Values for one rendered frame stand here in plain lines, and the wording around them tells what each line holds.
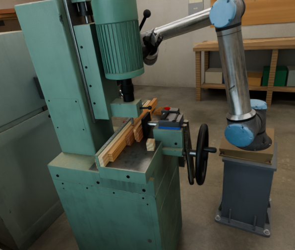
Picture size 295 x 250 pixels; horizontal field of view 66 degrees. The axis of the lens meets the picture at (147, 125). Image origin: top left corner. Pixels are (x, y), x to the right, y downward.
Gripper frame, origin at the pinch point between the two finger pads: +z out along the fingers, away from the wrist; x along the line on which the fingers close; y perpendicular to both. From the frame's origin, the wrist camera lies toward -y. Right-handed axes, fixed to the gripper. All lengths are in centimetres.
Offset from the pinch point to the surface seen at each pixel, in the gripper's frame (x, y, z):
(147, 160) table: 32, -50, 14
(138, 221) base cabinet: 47, -78, -9
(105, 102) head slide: 1.9, -40.0, 3.3
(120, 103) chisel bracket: 7.5, -36.4, 1.8
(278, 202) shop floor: 141, -22, -71
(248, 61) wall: 97, 166, -248
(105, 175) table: 21, -66, 11
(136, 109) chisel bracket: 15.0, -34.6, 3.5
